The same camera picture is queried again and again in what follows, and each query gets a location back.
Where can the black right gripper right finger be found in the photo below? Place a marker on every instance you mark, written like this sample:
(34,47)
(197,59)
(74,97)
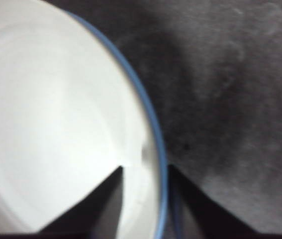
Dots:
(205,214)

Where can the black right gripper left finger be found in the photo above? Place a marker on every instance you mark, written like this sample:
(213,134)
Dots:
(93,209)

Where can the white round plate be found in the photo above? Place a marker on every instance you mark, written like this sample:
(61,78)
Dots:
(56,99)

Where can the blue round plate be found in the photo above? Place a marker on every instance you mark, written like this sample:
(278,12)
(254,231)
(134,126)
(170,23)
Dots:
(163,159)

